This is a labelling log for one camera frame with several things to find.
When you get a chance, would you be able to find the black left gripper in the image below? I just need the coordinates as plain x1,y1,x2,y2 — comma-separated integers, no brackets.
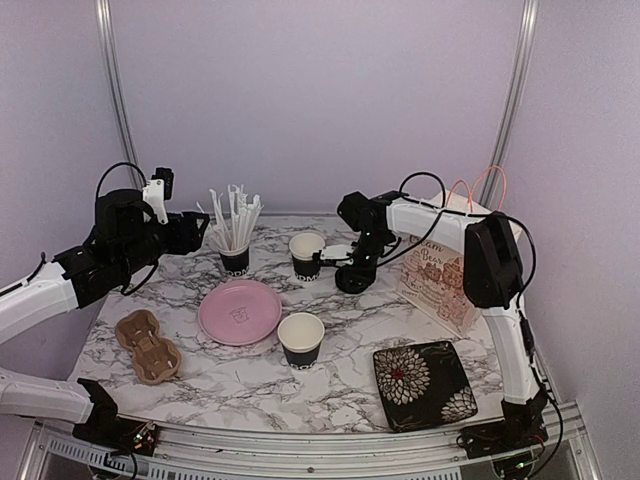
116,210,209,278

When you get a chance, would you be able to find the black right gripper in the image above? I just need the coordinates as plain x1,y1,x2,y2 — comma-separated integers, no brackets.
343,230,390,292

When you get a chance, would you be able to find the black plastic cup lid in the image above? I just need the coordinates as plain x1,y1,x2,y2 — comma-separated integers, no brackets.
334,265,376,295

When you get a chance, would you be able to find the black paper coffee cup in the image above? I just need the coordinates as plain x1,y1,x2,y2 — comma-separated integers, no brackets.
289,232,325,282

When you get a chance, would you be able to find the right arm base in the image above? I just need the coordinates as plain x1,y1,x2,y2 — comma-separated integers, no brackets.
457,390,549,459

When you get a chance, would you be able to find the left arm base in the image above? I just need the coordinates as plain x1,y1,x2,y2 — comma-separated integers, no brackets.
72,378,159,457

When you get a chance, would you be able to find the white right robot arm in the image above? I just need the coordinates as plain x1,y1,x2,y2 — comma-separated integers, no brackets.
335,189,541,405

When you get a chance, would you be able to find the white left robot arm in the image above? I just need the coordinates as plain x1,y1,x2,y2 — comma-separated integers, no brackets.
1,189,210,445

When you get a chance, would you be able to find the cream bear paper bag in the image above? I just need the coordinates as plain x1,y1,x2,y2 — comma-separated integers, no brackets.
396,166,507,338

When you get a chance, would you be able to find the black cup holding straws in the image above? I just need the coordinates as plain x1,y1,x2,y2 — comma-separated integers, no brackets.
218,244,250,279

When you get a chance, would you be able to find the white wrapped straws bundle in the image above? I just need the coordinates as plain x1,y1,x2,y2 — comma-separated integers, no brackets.
208,184,263,253

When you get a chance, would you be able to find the brown cardboard cup carrier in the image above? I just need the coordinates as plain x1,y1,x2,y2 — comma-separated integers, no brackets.
115,309,182,386

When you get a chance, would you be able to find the pink round plate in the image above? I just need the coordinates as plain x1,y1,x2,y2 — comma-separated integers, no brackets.
198,280,282,347

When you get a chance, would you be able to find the black floral square plate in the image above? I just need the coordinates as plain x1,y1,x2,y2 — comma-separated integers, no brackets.
373,341,478,433

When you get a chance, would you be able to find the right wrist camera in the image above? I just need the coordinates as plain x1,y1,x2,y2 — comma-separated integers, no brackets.
312,244,354,267

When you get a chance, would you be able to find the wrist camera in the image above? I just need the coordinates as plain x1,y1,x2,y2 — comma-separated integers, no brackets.
312,244,354,267
142,167,174,225

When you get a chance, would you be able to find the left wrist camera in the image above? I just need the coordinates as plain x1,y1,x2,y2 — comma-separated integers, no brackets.
142,167,174,225

